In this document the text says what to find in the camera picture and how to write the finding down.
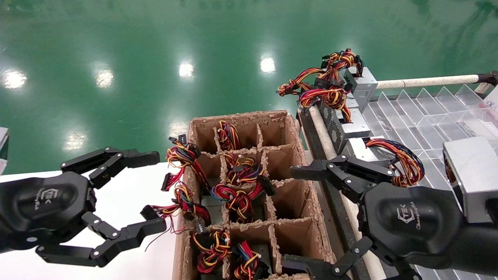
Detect grey metal plate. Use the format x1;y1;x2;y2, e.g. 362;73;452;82
0;128;9;173

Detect long white foam padded rail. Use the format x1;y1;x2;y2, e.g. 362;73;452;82
309;107;388;280

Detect wire bundle at box edge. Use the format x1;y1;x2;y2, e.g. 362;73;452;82
140;182;227;251

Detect black rod end clamp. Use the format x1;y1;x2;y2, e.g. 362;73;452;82
478;71;498;87

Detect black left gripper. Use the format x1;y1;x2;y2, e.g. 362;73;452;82
0;147;167;268

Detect wire bundle centre cells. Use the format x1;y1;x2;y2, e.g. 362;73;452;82
210;183;266;224

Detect brown divided cardboard box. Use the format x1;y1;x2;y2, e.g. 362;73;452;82
172;110;337;280

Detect wire bundle back cell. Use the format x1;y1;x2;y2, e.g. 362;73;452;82
216;121;241;151

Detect white foam padded rod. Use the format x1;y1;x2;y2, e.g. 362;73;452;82
375;74;481;90

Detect clear acrylic divided tray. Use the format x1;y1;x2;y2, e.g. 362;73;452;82
352;84;498;280

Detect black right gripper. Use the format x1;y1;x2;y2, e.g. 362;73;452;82
282;154;498;280

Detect silver power supply with cables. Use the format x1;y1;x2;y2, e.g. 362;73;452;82
233;240;271;280
224;154;276;196
321;49;379;113
161;134;214;197
277;68;360;110
298;89;372;154
342;136;425;188

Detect wire bundle front left cell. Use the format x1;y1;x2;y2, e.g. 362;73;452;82
192;224;233;275

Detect black metal frame rail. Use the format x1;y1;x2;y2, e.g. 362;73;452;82
298;109;370;280

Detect wire bundle cell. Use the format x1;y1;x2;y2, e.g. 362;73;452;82
216;121;241;151
192;224;233;275

